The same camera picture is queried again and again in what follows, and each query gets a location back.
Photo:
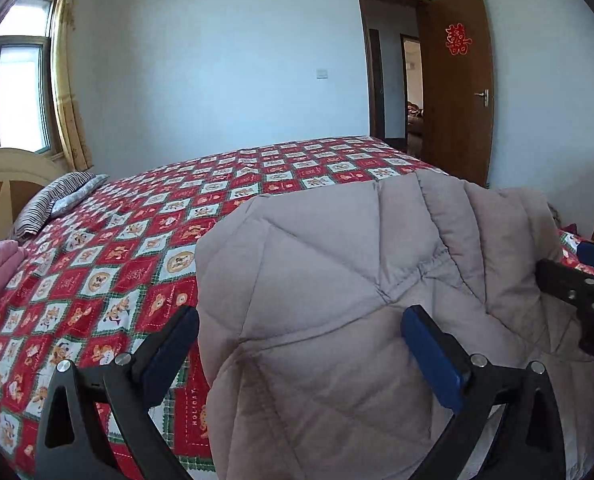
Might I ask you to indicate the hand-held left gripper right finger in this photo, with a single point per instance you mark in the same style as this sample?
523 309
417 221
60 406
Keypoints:
432 355

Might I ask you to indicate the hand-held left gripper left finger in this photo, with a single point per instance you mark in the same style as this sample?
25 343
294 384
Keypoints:
169 355

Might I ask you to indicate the beige puffer jacket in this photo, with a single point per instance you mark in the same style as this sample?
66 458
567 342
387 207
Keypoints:
327 285

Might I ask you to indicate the red printed bedspread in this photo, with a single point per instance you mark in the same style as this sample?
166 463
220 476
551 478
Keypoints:
127 260

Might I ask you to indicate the brown wooden door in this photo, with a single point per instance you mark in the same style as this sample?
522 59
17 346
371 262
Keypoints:
452 125

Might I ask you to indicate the striped pillow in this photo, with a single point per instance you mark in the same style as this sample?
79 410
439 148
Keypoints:
42 205

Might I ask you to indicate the red paper door decoration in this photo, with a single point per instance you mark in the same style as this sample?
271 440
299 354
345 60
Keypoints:
457 39

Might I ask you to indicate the dark hallway door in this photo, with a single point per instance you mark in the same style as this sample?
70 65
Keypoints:
376 85

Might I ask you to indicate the yellow curtain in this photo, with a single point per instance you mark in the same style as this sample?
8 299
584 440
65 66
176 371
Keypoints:
69 85

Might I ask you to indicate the window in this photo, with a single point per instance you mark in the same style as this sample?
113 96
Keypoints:
17 90

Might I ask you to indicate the brown door frame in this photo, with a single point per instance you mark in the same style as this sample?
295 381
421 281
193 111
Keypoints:
361 60

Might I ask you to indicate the white wall switch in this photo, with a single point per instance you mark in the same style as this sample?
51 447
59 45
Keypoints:
322 73

